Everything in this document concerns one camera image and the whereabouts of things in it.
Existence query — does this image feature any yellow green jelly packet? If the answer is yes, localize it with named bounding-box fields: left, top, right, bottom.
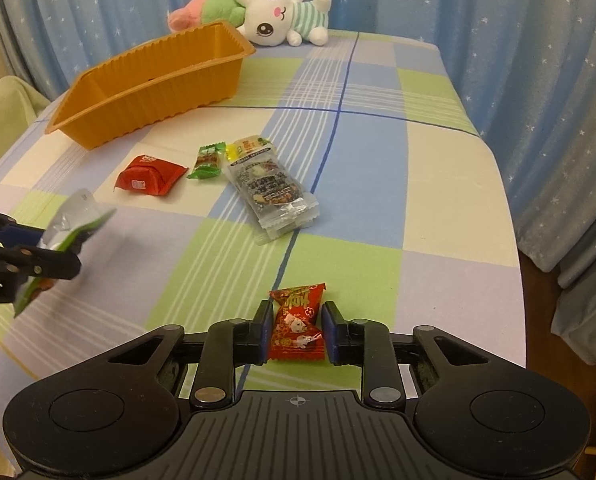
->
left=226, top=135, right=273, bottom=162

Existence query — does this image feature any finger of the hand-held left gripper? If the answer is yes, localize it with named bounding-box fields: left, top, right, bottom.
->
left=0, top=245, right=82, bottom=282
left=0, top=200, right=47, bottom=247

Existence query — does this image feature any pink green carrot plush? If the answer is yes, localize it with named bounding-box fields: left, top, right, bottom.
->
left=167, top=0, right=249, bottom=31

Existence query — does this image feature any small green snack packet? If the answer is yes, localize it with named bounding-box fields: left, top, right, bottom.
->
left=186, top=142, right=227, bottom=181

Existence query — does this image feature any light green cloth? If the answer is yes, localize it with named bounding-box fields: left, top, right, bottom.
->
left=0, top=76, right=51, bottom=181

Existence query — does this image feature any blue starry curtain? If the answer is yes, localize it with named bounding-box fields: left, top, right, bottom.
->
left=0, top=0, right=596, bottom=271

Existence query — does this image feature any clear nut packet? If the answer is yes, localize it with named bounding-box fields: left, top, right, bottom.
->
left=226, top=151, right=320, bottom=233
left=254, top=205, right=320, bottom=247

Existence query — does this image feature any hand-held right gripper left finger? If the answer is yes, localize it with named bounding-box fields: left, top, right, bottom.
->
left=105, top=300, right=274, bottom=412

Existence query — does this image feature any white bunny plush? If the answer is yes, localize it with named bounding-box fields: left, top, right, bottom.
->
left=233, top=0, right=331, bottom=48

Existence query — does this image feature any plaid tablecloth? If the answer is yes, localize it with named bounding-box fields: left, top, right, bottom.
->
left=0, top=27, right=529, bottom=476

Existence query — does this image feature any grey lace-trimmed curtain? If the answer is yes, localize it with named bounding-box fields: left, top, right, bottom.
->
left=550, top=240, right=596, bottom=366

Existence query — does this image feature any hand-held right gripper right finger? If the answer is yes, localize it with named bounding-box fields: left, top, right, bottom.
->
left=322, top=300, right=494, bottom=412

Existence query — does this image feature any orange plastic tray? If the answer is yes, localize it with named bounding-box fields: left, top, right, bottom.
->
left=45, top=20, right=256, bottom=150

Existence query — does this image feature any large green snack packet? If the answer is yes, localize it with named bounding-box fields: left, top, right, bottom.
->
left=13, top=189, right=118, bottom=318

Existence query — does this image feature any red cartoon print candy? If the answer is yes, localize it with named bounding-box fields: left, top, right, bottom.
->
left=269, top=283, right=327, bottom=362

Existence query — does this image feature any plain red snack packet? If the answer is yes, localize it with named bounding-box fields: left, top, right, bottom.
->
left=114, top=155, right=189, bottom=196

